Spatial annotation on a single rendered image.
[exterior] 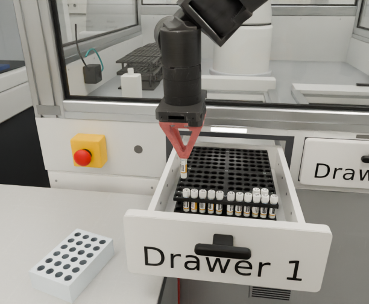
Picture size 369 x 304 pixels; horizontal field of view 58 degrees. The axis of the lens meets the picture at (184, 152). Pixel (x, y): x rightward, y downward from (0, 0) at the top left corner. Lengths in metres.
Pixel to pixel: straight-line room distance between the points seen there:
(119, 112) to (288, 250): 0.49
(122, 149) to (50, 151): 0.19
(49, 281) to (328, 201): 0.63
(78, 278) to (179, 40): 0.41
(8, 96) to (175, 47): 1.00
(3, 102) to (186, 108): 0.97
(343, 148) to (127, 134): 0.49
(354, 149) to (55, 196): 0.71
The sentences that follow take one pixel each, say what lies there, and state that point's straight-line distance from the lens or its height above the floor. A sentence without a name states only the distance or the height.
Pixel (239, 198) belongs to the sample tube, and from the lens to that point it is 0.57.
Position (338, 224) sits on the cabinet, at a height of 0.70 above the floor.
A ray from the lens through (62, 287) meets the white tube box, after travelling 0.61.
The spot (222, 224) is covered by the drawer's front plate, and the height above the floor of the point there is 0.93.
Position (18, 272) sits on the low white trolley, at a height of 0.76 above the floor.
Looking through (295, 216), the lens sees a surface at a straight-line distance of 0.58.
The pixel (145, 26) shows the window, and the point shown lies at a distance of 0.76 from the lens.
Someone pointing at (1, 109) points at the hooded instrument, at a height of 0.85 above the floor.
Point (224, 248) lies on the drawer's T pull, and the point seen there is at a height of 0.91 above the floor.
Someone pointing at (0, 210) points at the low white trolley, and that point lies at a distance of 0.90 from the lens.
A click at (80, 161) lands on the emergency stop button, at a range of 0.80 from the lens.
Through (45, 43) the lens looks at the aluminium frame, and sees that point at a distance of 0.84.
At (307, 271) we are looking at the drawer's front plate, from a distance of 0.54.
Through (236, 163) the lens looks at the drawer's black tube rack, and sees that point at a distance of 0.70.
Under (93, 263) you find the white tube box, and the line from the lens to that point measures 0.63.
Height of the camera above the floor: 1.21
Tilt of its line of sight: 25 degrees down
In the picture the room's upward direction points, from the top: straight up
